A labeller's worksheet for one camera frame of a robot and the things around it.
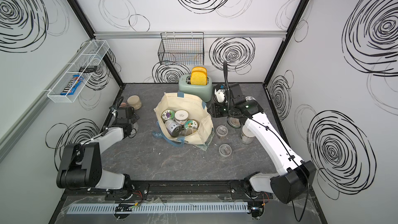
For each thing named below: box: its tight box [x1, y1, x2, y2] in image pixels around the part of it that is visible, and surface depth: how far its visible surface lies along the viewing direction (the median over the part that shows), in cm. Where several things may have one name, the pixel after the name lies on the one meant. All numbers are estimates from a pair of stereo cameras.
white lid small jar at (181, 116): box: [174, 109, 189, 126], surface depth 91 cm
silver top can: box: [164, 119, 182, 137], surface depth 87 cm
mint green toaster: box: [178, 74, 213, 103], surface depth 102 cm
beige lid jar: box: [126, 94, 143, 111], surface depth 104 cm
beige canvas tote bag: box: [151, 91, 216, 151], surface depth 88 cm
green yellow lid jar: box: [183, 119, 199, 131], surface depth 91 cm
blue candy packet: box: [60, 74, 84, 96], surface depth 72 cm
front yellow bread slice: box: [190, 71, 208, 86], surface depth 99 cm
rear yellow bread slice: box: [191, 66, 208, 73], surface depth 101 cm
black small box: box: [78, 65, 98, 74], surface depth 80 cm
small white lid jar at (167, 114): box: [160, 108, 176, 124], surface depth 94 cm
